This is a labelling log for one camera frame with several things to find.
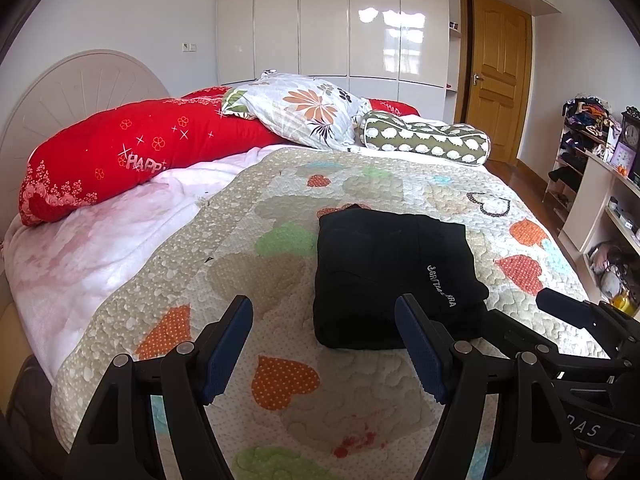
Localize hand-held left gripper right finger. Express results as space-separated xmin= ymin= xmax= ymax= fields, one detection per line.
xmin=394 ymin=293 xmax=586 ymax=480

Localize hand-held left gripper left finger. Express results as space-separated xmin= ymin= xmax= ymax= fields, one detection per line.
xmin=67 ymin=295 xmax=254 ymax=480

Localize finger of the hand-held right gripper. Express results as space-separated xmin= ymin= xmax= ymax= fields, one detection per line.
xmin=480 ymin=309 xmax=616 ymax=379
xmin=536 ymin=287 xmax=626 ymax=358

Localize black pants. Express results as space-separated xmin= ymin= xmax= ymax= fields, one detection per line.
xmin=312 ymin=203 xmax=491 ymax=351

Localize white plastic bag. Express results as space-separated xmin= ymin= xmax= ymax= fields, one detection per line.
xmin=600 ymin=270 xmax=626 ymax=301

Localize yellow bottle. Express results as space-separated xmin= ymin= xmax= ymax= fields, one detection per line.
xmin=612 ymin=290 xmax=639 ymax=317

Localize white desk shelf unit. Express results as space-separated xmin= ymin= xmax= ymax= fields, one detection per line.
xmin=557 ymin=152 xmax=640 ymax=306

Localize heart print quilt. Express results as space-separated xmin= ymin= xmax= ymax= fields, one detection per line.
xmin=52 ymin=145 xmax=608 ymax=480

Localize dark mantel clock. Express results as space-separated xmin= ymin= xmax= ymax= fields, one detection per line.
xmin=620 ymin=106 xmax=640 ymax=153

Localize green dotted bolster pillow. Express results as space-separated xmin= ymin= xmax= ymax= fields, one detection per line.
xmin=357 ymin=111 xmax=493 ymax=166

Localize red folded duvet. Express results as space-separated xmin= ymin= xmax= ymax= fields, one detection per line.
xmin=20 ymin=85 xmax=421 ymax=227

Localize wooden door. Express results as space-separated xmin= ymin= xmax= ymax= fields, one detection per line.
xmin=462 ymin=0 xmax=533 ymax=165

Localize white floral pillow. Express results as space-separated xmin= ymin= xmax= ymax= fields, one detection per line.
xmin=220 ymin=70 xmax=373 ymax=151

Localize beige bed headboard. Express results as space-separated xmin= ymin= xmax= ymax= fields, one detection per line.
xmin=0 ymin=50 xmax=173 ymax=241

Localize glossy white wardrobe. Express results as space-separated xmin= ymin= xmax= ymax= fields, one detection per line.
xmin=216 ymin=0 xmax=561 ymax=116

